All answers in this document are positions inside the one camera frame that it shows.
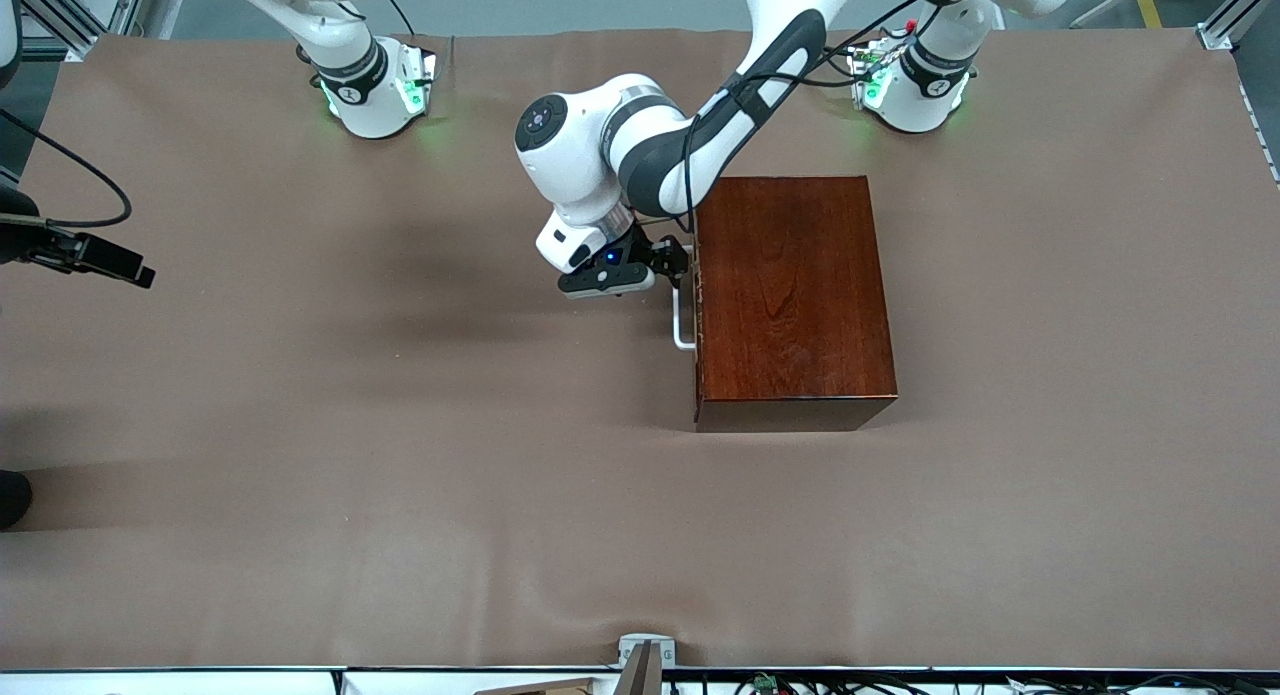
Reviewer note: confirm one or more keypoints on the grey metal bar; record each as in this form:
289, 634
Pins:
1100, 8

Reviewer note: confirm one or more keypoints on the light wooden board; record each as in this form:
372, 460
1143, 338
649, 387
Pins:
540, 688

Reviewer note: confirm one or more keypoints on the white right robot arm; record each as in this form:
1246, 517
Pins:
365, 85

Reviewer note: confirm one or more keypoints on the black round object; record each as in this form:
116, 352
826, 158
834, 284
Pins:
12, 500

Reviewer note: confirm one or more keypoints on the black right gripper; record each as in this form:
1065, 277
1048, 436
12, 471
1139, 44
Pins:
22, 241

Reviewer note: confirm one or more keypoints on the green terminal connector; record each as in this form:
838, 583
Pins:
766, 683

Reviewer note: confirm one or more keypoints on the white perforated side rail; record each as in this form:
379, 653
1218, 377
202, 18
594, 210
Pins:
1265, 145

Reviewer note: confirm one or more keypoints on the brown table cloth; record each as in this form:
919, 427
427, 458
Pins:
400, 475

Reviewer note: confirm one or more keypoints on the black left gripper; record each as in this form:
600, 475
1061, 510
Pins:
642, 247

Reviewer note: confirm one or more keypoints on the dark brown wooden cabinet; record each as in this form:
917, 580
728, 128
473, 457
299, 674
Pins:
790, 295

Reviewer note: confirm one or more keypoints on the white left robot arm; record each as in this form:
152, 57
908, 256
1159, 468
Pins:
570, 145

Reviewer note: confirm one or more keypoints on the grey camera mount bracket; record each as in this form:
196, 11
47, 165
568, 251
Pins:
645, 665

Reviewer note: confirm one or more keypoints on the aluminium profile post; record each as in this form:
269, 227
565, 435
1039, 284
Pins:
1215, 35

